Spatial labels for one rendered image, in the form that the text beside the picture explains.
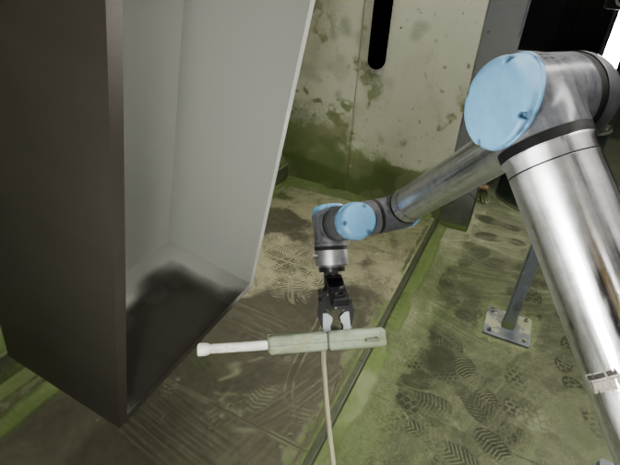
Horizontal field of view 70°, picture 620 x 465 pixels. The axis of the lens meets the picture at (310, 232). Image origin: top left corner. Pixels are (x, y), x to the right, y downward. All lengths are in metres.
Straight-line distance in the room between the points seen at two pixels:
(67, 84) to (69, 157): 0.11
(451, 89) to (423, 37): 0.32
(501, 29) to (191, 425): 2.27
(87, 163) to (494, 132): 0.56
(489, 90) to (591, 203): 0.18
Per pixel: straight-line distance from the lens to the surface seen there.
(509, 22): 2.59
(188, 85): 1.33
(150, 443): 1.66
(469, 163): 0.89
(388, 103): 2.77
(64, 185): 0.78
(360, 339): 1.18
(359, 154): 2.92
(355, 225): 1.05
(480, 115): 0.64
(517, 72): 0.60
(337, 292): 1.13
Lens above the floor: 1.39
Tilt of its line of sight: 31 degrees down
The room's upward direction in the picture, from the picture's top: 3 degrees clockwise
